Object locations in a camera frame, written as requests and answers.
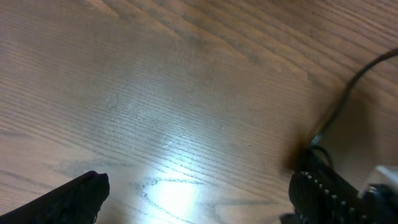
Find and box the black usb cable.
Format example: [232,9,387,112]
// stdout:
[306,46,398,175]

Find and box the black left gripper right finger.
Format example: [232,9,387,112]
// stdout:
[289,171,397,224]

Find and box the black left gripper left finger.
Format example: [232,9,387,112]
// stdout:
[1,170,110,224]

